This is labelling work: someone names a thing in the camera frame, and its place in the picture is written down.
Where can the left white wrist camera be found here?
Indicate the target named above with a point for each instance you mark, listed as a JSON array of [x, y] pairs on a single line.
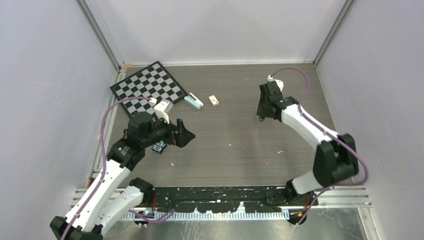
[[162, 108]]

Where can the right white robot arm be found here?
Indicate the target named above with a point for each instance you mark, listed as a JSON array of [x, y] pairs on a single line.
[[334, 160]]

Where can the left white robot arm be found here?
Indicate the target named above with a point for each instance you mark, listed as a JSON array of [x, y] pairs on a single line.
[[94, 215]]

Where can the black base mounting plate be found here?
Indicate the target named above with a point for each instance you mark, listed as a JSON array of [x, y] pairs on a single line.
[[223, 199]]

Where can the blue owl eraser toy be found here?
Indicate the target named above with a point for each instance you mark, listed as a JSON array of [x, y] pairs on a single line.
[[159, 147]]

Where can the black white chessboard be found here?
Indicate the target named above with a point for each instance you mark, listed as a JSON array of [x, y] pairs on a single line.
[[153, 81]]

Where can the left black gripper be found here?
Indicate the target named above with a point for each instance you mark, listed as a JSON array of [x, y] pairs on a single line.
[[182, 137]]

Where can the small white staple box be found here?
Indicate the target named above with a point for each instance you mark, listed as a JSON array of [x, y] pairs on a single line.
[[214, 101]]

